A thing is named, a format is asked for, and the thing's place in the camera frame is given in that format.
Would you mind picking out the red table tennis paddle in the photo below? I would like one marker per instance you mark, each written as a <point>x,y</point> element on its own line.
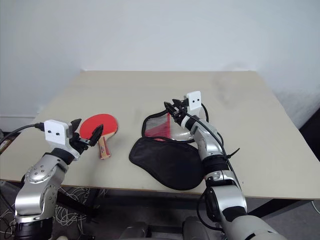
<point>105,122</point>

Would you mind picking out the black table frame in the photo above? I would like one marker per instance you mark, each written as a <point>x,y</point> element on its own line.
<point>75,202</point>

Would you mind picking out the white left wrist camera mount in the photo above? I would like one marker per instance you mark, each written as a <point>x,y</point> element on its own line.
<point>56,132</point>

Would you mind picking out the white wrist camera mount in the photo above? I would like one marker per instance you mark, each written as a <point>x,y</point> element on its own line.
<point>195,101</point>
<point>56,132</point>

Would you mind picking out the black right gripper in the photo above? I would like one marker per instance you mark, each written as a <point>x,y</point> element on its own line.
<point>182,111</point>

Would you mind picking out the red clear-window zip pouch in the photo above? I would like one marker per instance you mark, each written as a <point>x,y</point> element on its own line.
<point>165,162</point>

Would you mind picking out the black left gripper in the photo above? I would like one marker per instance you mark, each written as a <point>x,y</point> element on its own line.
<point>79,143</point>

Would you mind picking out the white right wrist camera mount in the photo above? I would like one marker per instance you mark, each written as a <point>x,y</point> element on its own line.
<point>195,101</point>

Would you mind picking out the grey rounded shape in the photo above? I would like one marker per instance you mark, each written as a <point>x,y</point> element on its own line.
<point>135,231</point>
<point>196,228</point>

